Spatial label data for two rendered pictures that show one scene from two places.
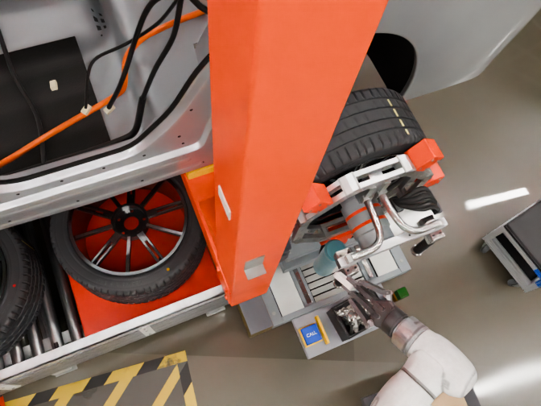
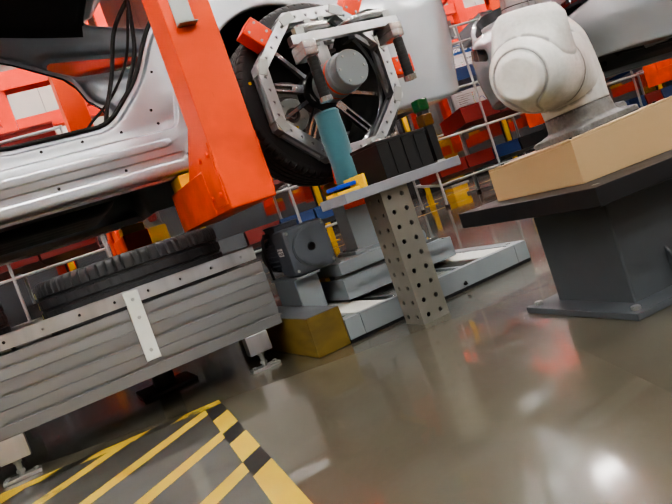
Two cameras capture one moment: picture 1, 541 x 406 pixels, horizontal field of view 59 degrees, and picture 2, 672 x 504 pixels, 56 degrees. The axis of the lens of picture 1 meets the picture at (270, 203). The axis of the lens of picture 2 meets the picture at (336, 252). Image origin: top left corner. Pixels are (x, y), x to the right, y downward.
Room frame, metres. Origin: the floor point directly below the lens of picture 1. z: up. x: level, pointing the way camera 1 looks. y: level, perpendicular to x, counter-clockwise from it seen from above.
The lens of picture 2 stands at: (-1.55, -0.54, 0.43)
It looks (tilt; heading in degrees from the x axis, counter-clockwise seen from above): 4 degrees down; 10
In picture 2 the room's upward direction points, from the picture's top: 19 degrees counter-clockwise
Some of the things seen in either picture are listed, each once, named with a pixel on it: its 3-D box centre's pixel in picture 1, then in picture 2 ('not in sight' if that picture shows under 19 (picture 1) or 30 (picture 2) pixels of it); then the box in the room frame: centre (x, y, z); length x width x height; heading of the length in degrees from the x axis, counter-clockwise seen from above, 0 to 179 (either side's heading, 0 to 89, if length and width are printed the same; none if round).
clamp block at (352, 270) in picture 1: (346, 263); (304, 51); (0.50, -0.30, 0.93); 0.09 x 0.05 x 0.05; 36
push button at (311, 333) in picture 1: (311, 334); (341, 188); (0.31, -0.29, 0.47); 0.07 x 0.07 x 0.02; 36
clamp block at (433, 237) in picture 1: (430, 229); (389, 33); (0.70, -0.58, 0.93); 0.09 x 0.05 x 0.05; 36
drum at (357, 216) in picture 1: (365, 219); (338, 77); (0.71, -0.36, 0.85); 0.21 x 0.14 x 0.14; 36
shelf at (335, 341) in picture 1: (345, 320); (391, 183); (0.41, -0.43, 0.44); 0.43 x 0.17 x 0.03; 126
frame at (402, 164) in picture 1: (357, 203); (330, 83); (0.77, -0.32, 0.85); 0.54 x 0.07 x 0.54; 126
